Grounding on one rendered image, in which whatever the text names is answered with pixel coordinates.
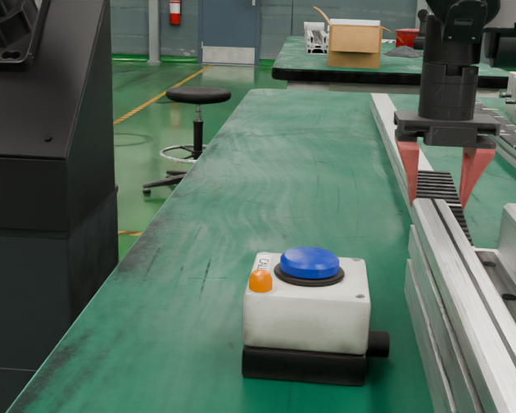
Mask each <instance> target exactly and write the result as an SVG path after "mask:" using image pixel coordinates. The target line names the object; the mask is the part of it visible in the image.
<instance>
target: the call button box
mask: <svg viewBox="0 0 516 413"><path fill-rule="evenodd" d="M281 255H282V253H269V252H260V253H257V255H256V258H255V261H254V264H253V267H252V269H251V273H252V271H253V270H267V271H269V272H270V274H271V277H272V279H273V286H272V290H270V291H268V292H266V293H257V292H253V291H251V290H250V289H249V280H248V283H247V288H246V291H245V293H244V298H243V328H242V340H243V342H244V345H243V349H242V375H243V376H245V377H252V378H263V379H283V380H293V381H304V382H314V383H325V384H345V385H355V386H362V385H363V384H364V382H365V372H366V362H367V360H366V356H379V357H387V356H388V354H389V347H390V335H389V333H388V332H387V331H382V330H370V329H369V322H370V312H371V301H370V295H369V283H368V276H367V270H366V264H365V261H364V260H362V259H360V258H345V257H338V258H339V260H340V265H339V271H338V273H337V274H335V275H333V276H331V277H327V278H322V279H305V278H299V277H296V276H292V275H289V274H286V273H285V272H283V271H282V270H281V269H280V257H281ZM250 276H251V275H250Z"/></svg>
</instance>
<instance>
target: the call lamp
mask: <svg viewBox="0 0 516 413"><path fill-rule="evenodd" d="M272 286H273V279H272V277H271V274H270V272H269V271H267V270H253V271H252V273H251V276H250V278H249V289H250V290H251V291H253V292H257V293H266V292H268V291H270V290H272Z"/></svg>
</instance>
